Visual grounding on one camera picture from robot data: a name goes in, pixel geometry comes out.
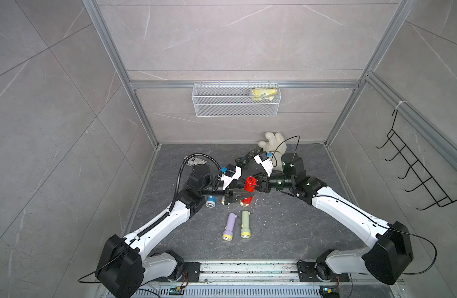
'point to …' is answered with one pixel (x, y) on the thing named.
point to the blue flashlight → (210, 202)
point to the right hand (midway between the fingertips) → (248, 181)
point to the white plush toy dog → (276, 146)
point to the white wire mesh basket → (236, 99)
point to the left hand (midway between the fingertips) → (252, 188)
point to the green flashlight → (245, 231)
